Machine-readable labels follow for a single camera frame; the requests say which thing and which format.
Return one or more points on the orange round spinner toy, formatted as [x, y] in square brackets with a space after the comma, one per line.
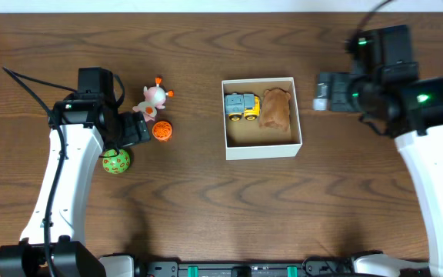
[162, 131]

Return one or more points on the pink and white duck toy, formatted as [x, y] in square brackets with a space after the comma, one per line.
[155, 98]

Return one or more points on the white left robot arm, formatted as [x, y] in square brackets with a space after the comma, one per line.
[83, 125]

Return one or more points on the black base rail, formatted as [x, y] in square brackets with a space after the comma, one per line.
[244, 268]

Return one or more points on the brown plush bear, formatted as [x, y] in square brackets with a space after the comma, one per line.
[275, 110]

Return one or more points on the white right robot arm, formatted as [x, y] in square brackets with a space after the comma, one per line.
[384, 85]

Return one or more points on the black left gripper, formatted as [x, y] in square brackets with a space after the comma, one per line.
[135, 128]

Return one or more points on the grey and yellow toy truck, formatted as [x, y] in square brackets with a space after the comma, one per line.
[239, 106]

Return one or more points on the green ball with red numbers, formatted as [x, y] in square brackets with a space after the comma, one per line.
[116, 161]

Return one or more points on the white cardboard box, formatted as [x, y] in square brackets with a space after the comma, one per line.
[246, 140]

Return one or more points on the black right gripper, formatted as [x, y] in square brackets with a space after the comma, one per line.
[343, 82]

